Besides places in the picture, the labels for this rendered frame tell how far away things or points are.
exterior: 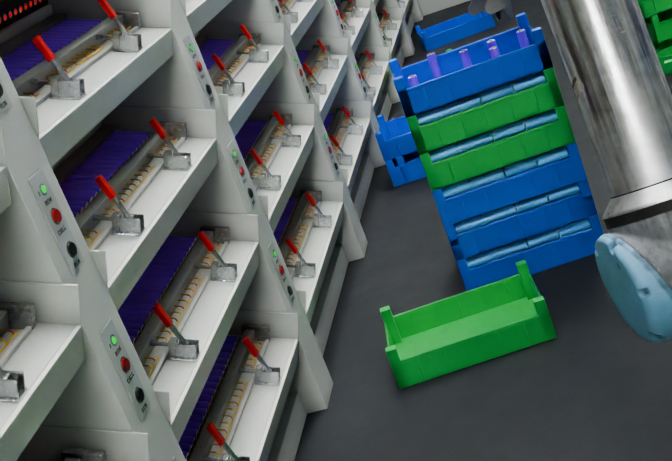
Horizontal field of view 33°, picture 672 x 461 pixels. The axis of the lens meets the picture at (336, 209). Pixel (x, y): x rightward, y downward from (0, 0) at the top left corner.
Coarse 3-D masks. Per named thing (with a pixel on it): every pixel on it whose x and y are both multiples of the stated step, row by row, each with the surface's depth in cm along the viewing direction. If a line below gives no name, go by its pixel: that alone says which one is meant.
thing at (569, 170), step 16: (576, 144) 224; (560, 160) 224; (576, 160) 225; (512, 176) 226; (528, 176) 226; (544, 176) 226; (560, 176) 226; (576, 176) 226; (432, 192) 227; (464, 192) 227; (480, 192) 227; (496, 192) 227; (512, 192) 227; (528, 192) 227; (544, 192) 227; (448, 208) 228; (464, 208) 228; (480, 208) 228; (496, 208) 228; (448, 224) 229
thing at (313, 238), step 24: (312, 192) 268; (336, 192) 269; (288, 216) 256; (312, 216) 261; (336, 216) 261; (288, 240) 228; (312, 240) 247; (288, 264) 231; (312, 264) 231; (312, 288) 225; (312, 312) 223
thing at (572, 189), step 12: (552, 192) 228; (564, 192) 227; (576, 192) 228; (516, 204) 229; (528, 204) 228; (540, 204) 228; (492, 216) 229; (504, 216) 229; (456, 228) 230; (468, 228) 230
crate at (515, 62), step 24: (528, 24) 234; (480, 48) 237; (504, 48) 237; (528, 48) 217; (408, 72) 239; (456, 72) 219; (480, 72) 219; (504, 72) 219; (528, 72) 219; (408, 96) 220; (432, 96) 220; (456, 96) 220
